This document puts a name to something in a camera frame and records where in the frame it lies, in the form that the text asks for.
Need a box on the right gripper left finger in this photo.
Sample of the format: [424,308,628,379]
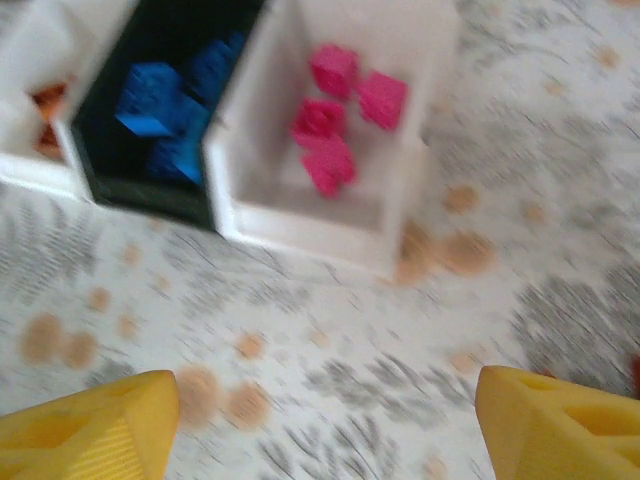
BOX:
[0,369,180,480]

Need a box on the white container with pink legos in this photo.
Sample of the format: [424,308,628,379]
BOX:
[202,0,461,276]

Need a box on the pink lego brick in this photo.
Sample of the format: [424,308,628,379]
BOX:
[307,43,360,99]
[299,135,359,199]
[352,72,409,132]
[290,98,347,146]

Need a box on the orange lego brick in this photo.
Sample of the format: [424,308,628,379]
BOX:
[27,79,76,121]
[32,122,69,156]

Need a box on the floral patterned table cloth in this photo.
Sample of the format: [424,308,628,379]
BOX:
[0,0,640,480]

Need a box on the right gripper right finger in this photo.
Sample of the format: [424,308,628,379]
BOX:
[474,364,640,480]

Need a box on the blue lego brick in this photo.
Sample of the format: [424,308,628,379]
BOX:
[147,134,206,186]
[184,32,246,101]
[169,92,216,144]
[113,62,186,136]

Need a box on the white container with orange legos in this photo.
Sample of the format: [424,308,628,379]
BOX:
[0,0,136,196]

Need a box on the black container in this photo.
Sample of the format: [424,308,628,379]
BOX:
[69,0,269,234]

